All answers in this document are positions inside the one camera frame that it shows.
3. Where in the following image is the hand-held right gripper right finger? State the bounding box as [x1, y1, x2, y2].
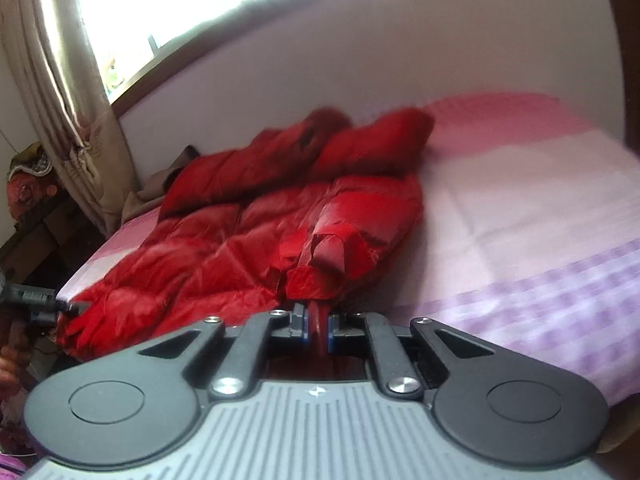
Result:
[327, 311, 502, 402]

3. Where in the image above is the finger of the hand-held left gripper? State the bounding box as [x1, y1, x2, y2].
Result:
[52, 299, 94, 319]

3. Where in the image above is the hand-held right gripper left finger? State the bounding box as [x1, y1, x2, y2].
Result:
[137, 304, 309, 402]

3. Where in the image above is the red down jacket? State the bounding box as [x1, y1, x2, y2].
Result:
[56, 106, 436, 361]

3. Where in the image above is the person's left hand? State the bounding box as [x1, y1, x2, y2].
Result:
[0, 344, 32, 387]

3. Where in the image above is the floral red cushion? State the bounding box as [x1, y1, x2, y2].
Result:
[6, 142, 67, 222]

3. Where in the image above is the brown cloth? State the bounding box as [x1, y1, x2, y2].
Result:
[120, 145, 202, 227]

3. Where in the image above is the purple cloth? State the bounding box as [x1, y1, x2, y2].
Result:
[0, 452, 28, 480]

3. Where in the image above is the beige patterned curtain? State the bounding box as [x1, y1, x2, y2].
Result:
[0, 0, 142, 237]

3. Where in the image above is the pink checked bed sheet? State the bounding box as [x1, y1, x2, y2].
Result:
[57, 92, 640, 413]

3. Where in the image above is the dark wooden headboard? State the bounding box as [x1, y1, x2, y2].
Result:
[597, 0, 640, 157]

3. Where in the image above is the window with brown frame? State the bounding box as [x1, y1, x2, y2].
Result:
[70, 0, 433, 117]

